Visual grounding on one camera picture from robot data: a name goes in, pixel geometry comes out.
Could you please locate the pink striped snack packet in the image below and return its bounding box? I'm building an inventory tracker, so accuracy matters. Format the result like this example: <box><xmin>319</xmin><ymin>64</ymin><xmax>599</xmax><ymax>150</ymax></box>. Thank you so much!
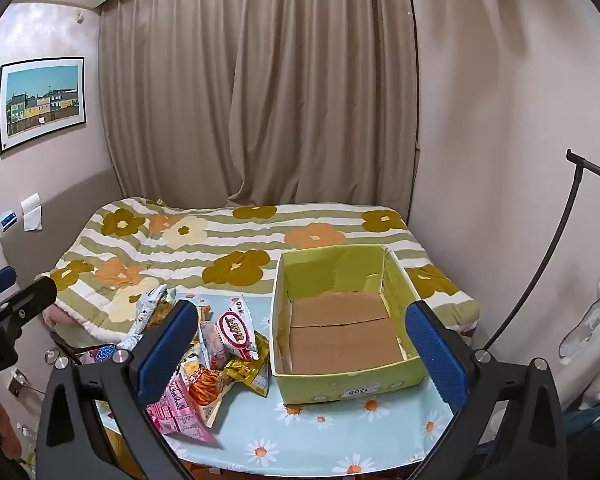
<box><xmin>146</xmin><ymin>372</ymin><xmax>216</xmax><ymax>443</ymax></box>

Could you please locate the green cardboard box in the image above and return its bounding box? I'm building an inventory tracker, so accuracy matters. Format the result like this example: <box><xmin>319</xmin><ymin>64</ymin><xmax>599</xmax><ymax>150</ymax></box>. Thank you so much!
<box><xmin>270</xmin><ymin>244</ymin><xmax>429</xmax><ymax>406</ymax></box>

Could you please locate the white paper sheet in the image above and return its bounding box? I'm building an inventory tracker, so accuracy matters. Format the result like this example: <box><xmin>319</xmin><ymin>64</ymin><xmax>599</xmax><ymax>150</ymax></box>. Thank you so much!
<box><xmin>20</xmin><ymin>192</ymin><xmax>43</xmax><ymax>232</ymax></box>

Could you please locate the beige curtain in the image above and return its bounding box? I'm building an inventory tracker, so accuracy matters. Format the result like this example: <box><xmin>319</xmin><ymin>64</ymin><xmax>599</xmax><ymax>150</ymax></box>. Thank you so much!
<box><xmin>97</xmin><ymin>0</ymin><xmax>421</xmax><ymax>211</ymax></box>

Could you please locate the daisy print tablecloth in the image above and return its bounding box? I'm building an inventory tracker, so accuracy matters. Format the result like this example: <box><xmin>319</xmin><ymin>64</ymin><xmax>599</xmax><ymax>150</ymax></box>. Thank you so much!
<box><xmin>92</xmin><ymin>287</ymin><xmax>456</xmax><ymax>476</ymax></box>

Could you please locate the gold snack packet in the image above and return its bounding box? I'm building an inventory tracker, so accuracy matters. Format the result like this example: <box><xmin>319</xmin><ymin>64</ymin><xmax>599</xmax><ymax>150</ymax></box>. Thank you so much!
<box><xmin>223</xmin><ymin>330</ymin><xmax>271</xmax><ymax>397</ymax></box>

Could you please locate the white red snack bag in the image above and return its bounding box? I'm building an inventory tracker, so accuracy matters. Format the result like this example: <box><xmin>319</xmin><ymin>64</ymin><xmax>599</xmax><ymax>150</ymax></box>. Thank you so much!
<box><xmin>215</xmin><ymin>296</ymin><xmax>260</xmax><ymax>361</ymax></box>

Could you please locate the person's left hand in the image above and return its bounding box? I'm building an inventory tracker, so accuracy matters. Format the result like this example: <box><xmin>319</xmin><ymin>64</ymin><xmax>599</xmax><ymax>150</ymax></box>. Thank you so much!
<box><xmin>0</xmin><ymin>400</ymin><xmax>25</xmax><ymax>461</ymax></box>

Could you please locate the pale pink snack packet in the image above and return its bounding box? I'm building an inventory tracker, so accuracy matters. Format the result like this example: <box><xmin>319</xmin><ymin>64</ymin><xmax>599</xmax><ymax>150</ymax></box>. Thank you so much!
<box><xmin>198</xmin><ymin>320</ymin><xmax>228</xmax><ymax>368</ymax></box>

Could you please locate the black lamp stand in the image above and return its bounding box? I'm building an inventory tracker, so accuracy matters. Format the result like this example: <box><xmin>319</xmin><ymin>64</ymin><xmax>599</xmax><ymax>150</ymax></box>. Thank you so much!
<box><xmin>480</xmin><ymin>148</ymin><xmax>600</xmax><ymax>353</ymax></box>

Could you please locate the white clothing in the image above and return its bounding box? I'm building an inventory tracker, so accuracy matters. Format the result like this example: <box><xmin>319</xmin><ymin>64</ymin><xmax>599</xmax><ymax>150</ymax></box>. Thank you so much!
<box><xmin>560</xmin><ymin>220</ymin><xmax>600</xmax><ymax>411</ymax></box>

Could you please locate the framed houses picture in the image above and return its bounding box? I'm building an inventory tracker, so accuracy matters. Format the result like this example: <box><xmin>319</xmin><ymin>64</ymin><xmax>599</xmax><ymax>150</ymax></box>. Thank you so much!
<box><xmin>0</xmin><ymin>56</ymin><xmax>87</xmax><ymax>155</ymax></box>

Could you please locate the silver patterned snack wrapper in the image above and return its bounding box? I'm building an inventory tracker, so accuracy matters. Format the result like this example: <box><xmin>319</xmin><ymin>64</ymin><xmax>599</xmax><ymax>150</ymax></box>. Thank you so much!
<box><xmin>115</xmin><ymin>284</ymin><xmax>177</xmax><ymax>351</ymax></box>

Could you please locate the wall socket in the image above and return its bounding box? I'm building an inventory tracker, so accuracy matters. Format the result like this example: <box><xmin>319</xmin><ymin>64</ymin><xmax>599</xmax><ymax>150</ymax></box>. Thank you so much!
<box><xmin>7</xmin><ymin>369</ymin><xmax>31</xmax><ymax>397</ymax></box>

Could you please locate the orange snack stick bag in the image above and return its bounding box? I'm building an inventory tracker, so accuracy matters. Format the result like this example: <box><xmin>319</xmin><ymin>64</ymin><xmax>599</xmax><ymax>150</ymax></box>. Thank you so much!
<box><xmin>182</xmin><ymin>360</ymin><xmax>236</xmax><ymax>428</ymax></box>

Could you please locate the floral striped blanket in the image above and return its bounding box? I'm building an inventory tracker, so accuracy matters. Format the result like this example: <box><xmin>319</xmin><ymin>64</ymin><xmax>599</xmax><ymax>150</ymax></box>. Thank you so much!
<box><xmin>36</xmin><ymin>196</ymin><xmax>481</xmax><ymax>348</ymax></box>

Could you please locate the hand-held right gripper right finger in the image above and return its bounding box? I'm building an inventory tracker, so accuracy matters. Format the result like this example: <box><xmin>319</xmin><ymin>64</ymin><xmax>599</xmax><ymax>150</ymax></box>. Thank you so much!
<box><xmin>404</xmin><ymin>299</ymin><xmax>566</xmax><ymax>480</ymax></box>

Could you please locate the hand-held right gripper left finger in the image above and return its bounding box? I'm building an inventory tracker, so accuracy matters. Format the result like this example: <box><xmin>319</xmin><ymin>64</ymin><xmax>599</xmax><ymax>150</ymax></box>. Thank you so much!
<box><xmin>37</xmin><ymin>299</ymin><xmax>201</xmax><ymax>480</ymax></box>

